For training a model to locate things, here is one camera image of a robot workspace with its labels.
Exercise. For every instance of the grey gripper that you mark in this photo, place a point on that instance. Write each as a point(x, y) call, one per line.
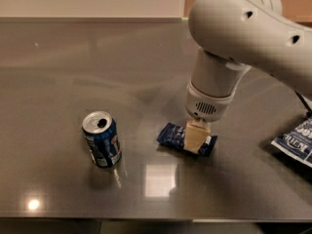
point(207, 104)

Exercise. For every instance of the blue rxbar blueberry bar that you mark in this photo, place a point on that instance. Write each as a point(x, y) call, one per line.
point(173, 136)

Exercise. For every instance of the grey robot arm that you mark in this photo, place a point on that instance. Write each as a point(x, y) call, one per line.
point(236, 35)

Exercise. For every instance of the blue pepsi can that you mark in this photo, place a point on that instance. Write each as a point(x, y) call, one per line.
point(100, 132)

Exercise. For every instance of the blue white chip bag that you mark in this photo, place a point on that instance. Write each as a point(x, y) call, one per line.
point(297, 143)

